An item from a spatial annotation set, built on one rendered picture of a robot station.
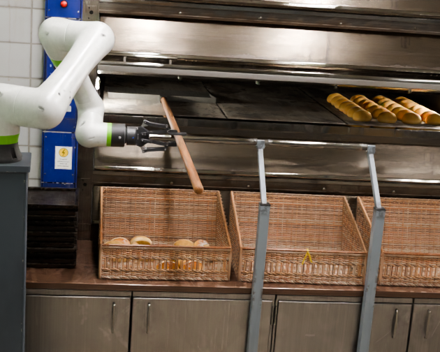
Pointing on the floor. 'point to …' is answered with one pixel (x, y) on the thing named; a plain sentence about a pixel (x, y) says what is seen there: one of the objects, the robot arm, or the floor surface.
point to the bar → (268, 225)
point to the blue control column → (63, 175)
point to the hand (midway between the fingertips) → (177, 137)
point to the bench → (223, 314)
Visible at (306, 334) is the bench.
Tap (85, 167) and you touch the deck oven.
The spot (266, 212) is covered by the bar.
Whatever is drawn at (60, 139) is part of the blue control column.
